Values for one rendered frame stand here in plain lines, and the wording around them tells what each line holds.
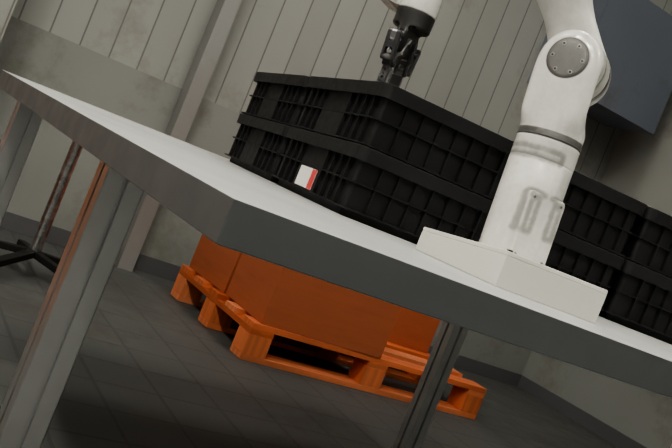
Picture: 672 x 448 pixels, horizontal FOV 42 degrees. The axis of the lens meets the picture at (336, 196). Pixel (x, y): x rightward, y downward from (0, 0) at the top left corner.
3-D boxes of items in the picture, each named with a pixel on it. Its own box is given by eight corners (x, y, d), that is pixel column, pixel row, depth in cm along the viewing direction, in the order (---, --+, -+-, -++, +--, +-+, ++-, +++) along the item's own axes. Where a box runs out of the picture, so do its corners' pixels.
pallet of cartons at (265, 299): (383, 355, 468) (415, 276, 468) (480, 424, 392) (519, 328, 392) (167, 291, 406) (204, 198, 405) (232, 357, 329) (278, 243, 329)
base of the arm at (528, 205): (552, 272, 121) (593, 156, 122) (499, 251, 118) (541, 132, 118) (515, 261, 130) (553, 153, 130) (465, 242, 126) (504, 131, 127)
